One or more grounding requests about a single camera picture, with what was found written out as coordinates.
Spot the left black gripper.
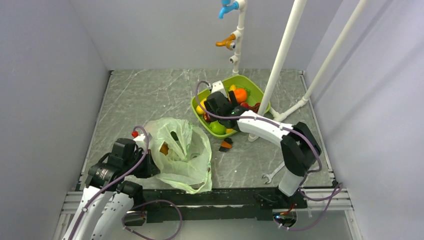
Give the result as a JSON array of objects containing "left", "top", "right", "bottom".
[{"left": 123, "top": 148, "right": 161, "bottom": 178}]

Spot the light green plastic bag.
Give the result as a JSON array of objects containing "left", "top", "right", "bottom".
[{"left": 145, "top": 117, "right": 213, "bottom": 194}]

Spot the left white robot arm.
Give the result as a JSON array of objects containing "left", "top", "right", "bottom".
[{"left": 63, "top": 134, "right": 159, "bottom": 240}]

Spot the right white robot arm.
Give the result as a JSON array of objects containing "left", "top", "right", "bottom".
[{"left": 204, "top": 91, "right": 322, "bottom": 208}]

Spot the dark purple mangosteen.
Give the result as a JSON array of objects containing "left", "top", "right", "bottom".
[{"left": 203, "top": 112, "right": 212, "bottom": 123}]

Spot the yellow mango left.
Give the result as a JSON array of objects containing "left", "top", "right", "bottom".
[{"left": 195, "top": 98, "right": 206, "bottom": 115}]

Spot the orange fruit in basket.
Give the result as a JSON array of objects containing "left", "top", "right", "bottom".
[{"left": 233, "top": 88, "right": 248, "bottom": 104}]

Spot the green plastic basket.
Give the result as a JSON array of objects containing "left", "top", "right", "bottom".
[{"left": 190, "top": 75, "right": 264, "bottom": 139}]

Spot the orange black small tool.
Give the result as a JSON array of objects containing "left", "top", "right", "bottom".
[{"left": 218, "top": 137, "right": 233, "bottom": 153}]

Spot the orange faucet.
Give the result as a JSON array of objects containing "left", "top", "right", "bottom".
[{"left": 215, "top": 34, "right": 236, "bottom": 51}]

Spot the silver wrench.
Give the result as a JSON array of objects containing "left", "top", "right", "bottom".
[{"left": 262, "top": 162, "right": 285, "bottom": 185}]

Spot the blue faucet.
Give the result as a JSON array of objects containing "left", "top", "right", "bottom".
[{"left": 218, "top": 0, "right": 239, "bottom": 19}]

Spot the white pipe with faucets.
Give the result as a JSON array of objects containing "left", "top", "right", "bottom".
[{"left": 230, "top": 0, "right": 248, "bottom": 76}]

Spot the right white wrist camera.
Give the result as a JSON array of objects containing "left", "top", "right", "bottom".
[{"left": 210, "top": 80, "right": 228, "bottom": 98}]

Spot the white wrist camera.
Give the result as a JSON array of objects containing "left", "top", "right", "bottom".
[
  {"left": 210, "top": 80, "right": 228, "bottom": 98},
  {"left": 131, "top": 130, "right": 152, "bottom": 151}
]

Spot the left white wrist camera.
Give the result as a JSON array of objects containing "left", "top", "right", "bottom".
[{"left": 131, "top": 130, "right": 152, "bottom": 151}]

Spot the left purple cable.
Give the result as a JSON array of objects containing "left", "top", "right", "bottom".
[{"left": 66, "top": 125, "right": 151, "bottom": 240}]

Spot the purple cable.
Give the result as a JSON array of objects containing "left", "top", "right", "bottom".
[
  {"left": 66, "top": 125, "right": 151, "bottom": 240},
  {"left": 194, "top": 80, "right": 344, "bottom": 202}
]

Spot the white pvc pipe frame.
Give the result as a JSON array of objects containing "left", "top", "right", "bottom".
[{"left": 258, "top": 0, "right": 369, "bottom": 122}]

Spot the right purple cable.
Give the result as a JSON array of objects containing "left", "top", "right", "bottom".
[{"left": 194, "top": 80, "right": 344, "bottom": 202}]

